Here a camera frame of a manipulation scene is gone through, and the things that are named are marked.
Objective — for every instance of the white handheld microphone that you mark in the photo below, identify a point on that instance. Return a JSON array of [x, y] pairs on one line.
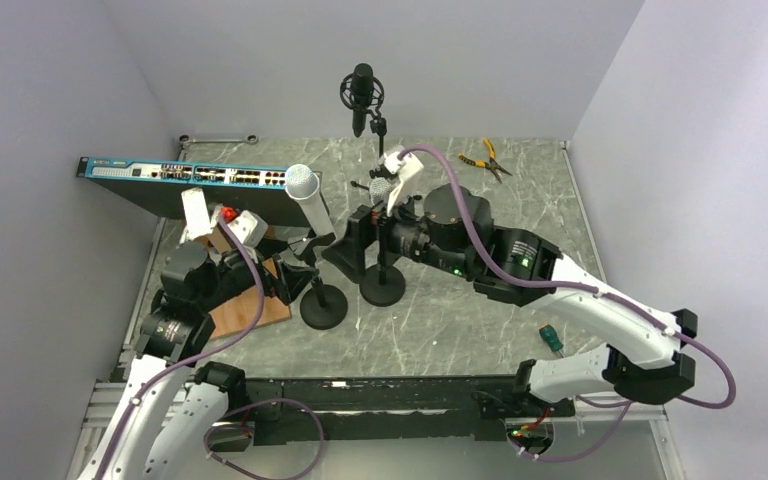
[[303, 186]]

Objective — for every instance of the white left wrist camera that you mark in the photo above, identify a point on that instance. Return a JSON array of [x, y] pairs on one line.
[[248, 228]]

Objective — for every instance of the black tripod shock-mount stand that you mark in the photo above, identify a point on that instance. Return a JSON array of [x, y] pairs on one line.
[[375, 120]]

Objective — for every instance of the white plastic clip part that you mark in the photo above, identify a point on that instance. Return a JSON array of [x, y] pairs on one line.
[[201, 220]]

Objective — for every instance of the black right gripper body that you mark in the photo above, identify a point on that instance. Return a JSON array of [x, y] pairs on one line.
[[406, 231]]

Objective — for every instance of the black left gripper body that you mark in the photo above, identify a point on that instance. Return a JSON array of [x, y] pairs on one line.
[[238, 273]]

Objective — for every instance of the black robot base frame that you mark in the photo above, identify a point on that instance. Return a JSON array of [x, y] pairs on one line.
[[380, 408]]

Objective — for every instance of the blue network switch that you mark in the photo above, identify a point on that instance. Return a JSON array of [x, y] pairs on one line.
[[156, 186]]

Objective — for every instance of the wooden board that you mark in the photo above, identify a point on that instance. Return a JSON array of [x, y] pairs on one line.
[[236, 314]]

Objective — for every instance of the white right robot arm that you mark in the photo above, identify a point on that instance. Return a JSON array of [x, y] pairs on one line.
[[636, 359]]

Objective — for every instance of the silver combination wrench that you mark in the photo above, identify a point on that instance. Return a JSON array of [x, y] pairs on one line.
[[188, 140]]

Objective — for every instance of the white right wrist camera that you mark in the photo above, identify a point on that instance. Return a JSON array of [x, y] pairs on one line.
[[402, 171]]

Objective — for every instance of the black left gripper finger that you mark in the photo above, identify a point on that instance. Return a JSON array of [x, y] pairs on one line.
[[302, 247], [292, 280]]

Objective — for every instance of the left black round-base mic stand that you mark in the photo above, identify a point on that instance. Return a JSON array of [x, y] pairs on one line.
[[325, 306]]

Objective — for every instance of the black round-base mic stand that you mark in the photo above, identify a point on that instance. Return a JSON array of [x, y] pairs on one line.
[[325, 306], [383, 285]]

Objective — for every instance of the yellow black pliers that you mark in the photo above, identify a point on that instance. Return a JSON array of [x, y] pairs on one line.
[[490, 164]]

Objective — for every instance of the black condenser microphone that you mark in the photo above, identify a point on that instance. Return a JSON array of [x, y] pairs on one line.
[[361, 93]]

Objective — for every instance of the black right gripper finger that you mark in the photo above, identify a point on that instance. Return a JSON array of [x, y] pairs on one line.
[[348, 253], [361, 233]]

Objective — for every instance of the centre black round-base mic stand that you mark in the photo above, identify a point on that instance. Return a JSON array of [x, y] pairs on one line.
[[383, 285]]

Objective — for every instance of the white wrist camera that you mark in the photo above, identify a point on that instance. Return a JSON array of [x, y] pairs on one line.
[[402, 171], [248, 228]]

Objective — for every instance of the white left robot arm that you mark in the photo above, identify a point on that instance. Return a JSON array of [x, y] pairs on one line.
[[175, 395]]

